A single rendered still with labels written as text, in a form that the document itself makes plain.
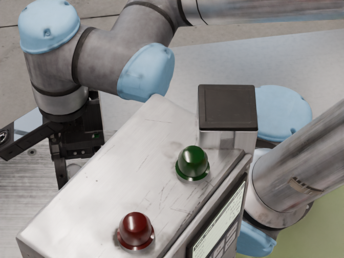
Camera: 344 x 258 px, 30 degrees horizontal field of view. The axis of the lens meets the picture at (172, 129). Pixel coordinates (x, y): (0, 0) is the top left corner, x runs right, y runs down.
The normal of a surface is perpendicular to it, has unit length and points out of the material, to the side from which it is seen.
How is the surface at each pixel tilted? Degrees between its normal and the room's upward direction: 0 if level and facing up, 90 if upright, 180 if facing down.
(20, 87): 0
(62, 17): 1
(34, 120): 32
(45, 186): 0
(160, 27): 46
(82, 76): 80
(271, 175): 73
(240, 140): 90
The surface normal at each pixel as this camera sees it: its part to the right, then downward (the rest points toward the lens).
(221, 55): 0.00, -0.62
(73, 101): 0.62, 0.62
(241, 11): -0.39, 0.72
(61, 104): 0.22, 0.76
